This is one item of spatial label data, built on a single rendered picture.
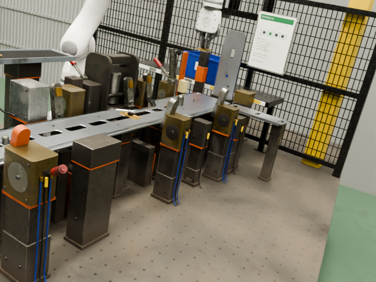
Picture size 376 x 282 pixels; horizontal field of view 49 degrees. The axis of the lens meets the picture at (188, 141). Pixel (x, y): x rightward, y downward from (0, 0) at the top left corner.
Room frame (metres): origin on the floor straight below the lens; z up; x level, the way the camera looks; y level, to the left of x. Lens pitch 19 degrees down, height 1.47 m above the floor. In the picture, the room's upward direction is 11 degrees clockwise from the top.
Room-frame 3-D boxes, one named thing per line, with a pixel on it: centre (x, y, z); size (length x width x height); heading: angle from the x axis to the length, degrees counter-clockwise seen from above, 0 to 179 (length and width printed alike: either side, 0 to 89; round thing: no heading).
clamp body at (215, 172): (1.75, -0.16, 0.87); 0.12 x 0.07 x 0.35; 61
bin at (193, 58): (2.37, -0.04, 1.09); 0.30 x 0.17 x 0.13; 51
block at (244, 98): (2.08, -0.24, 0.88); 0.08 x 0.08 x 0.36; 61
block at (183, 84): (2.03, 0.08, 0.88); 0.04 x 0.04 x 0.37; 61
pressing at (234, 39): (2.13, -0.13, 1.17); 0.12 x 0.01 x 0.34; 61
